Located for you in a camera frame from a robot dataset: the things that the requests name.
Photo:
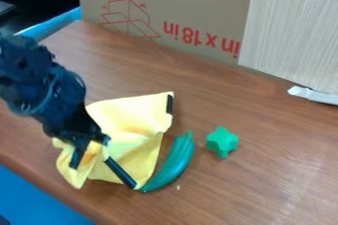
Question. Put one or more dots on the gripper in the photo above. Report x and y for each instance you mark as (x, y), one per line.
(72, 127)

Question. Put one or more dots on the yellow cloth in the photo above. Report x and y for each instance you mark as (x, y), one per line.
(132, 120)

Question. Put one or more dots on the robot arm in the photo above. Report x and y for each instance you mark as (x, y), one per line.
(35, 81)

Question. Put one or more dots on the green curved toy vegetable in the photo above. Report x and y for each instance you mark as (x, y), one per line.
(176, 163)

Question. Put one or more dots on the green star-shaped toy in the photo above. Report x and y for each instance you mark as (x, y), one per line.
(221, 142)

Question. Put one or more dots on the cardboard box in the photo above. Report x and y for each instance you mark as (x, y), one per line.
(185, 8)

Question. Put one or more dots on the white paper scrap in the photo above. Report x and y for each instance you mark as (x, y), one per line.
(314, 94)

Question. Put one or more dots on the light wooden board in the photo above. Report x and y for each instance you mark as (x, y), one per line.
(292, 35)

